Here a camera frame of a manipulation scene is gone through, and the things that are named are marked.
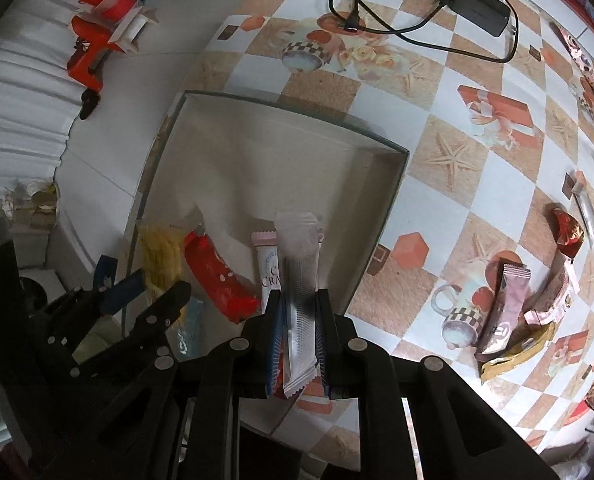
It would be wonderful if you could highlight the pink patterned packet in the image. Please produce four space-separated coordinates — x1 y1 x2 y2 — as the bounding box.
552 22 594 108
524 255 578 326

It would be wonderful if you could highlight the red white-print snack packet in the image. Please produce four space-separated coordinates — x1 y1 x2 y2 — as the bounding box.
183 225 260 323

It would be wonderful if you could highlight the red shiny snack packet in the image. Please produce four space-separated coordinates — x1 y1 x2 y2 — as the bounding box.
551 205 585 259

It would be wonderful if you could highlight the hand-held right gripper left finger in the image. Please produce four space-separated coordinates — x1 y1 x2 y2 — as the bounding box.
36 290 284 480

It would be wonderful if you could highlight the pink patterned crumpled packet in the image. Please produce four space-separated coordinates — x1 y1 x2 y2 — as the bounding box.
552 22 594 108

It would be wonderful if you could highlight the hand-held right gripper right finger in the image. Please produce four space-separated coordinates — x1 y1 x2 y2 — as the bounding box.
314 287 560 480

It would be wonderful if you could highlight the light blue snack packet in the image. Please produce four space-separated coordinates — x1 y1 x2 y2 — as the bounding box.
174 297 205 359

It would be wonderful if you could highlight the small blue box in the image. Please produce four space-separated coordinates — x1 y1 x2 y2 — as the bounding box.
93 255 119 291

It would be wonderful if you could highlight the red plastic toy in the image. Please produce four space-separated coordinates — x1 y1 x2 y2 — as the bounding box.
67 15 115 93

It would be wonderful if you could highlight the checkered printed tablecloth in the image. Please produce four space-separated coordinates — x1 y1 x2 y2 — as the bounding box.
142 0 594 461

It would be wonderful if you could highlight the mauve snack packet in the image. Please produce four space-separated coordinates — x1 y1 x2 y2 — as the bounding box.
475 260 532 361

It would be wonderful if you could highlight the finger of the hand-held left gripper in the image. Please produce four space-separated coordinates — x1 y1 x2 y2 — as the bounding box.
30 269 147 392
72 280 193 411

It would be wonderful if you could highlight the white pink biscuit packet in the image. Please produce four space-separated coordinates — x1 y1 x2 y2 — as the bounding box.
251 230 325 311

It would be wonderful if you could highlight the grey storage bin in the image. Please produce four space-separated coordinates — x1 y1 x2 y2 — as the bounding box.
124 91 410 436

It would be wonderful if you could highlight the white pleated curtain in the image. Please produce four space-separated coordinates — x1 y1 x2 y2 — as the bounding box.
0 0 80 198

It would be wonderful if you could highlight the clear plastic snack packet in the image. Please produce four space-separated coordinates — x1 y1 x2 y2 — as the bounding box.
574 182 594 261

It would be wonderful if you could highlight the yellow snack packet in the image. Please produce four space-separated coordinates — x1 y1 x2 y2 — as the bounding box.
138 225 188 311

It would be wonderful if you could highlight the gold snack packet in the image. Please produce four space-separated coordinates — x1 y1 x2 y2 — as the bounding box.
479 322 558 382

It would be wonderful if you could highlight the black floor item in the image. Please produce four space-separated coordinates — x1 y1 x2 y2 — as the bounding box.
80 91 100 121

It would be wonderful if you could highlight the black charger with cable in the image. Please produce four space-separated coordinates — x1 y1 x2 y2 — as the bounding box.
329 0 520 64

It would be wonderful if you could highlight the small white wooden stool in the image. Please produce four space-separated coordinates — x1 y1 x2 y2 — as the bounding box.
110 2 154 56

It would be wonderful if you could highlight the clear grey snack packet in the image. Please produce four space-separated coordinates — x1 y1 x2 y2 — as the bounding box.
274 211 323 400

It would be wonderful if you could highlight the black power adapter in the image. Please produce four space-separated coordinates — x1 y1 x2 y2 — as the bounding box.
449 0 510 38

